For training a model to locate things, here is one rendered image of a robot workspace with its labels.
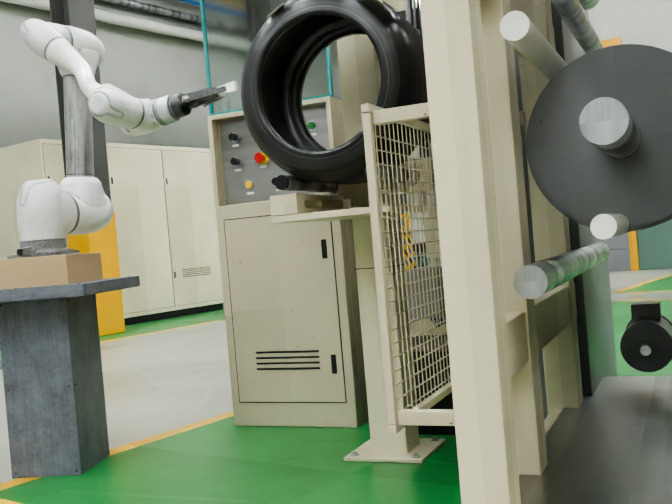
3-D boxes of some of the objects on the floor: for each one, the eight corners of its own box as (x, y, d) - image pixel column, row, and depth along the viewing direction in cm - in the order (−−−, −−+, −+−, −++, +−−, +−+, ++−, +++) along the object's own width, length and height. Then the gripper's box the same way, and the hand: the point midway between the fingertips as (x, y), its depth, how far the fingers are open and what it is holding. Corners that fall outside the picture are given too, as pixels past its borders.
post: (383, 445, 279) (322, -281, 276) (420, 446, 274) (358, -295, 271) (370, 455, 267) (305, -304, 264) (408, 457, 262) (343, -318, 259)
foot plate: (373, 439, 288) (372, 433, 288) (445, 441, 277) (445, 434, 277) (343, 460, 264) (343, 454, 264) (422, 463, 253) (421, 456, 253)
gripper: (160, 93, 256) (223, 70, 246) (184, 98, 268) (245, 77, 258) (165, 116, 256) (228, 94, 246) (189, 120, 268) (250, 99, 258)
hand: (227, 88), depth 254 cm, fingers closed
